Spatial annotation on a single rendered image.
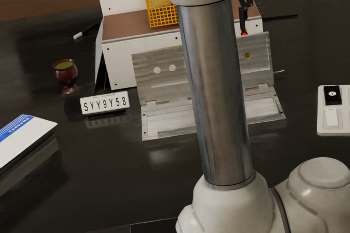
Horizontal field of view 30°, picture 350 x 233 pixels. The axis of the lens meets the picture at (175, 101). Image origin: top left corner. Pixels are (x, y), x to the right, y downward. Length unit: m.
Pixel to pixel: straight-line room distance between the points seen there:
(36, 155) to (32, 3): 1.38
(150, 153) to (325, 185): 0.76
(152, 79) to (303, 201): 0.91
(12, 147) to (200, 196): 0.80
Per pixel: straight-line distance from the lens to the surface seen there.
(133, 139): 2.04
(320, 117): 2.02
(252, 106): 2.07
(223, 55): 1.19
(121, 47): 2.23
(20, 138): 2.00
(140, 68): 2.08
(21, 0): 3.35
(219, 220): 1.30
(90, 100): 2.19
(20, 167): 1.99
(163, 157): 1.94
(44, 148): 2.04
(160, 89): 2.11
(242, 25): 1.87
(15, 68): 2.66
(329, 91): 2.12
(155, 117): 2.09
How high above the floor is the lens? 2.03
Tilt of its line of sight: 31 degrees down
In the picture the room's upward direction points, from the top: 10 degrees counter-clockwise
